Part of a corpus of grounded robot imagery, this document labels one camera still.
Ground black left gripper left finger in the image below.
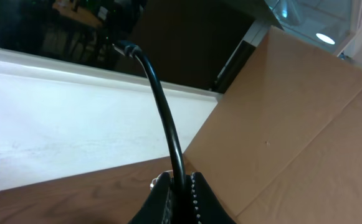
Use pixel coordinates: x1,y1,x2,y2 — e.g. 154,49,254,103
128,172,171,224

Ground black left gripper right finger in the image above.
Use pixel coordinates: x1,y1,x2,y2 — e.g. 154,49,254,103
185,172,236,224

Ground black USB cable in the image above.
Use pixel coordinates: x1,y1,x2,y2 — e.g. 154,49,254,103
112,39,188,194

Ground brown cardboard box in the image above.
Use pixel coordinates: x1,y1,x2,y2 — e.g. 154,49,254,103
184,27,362,223

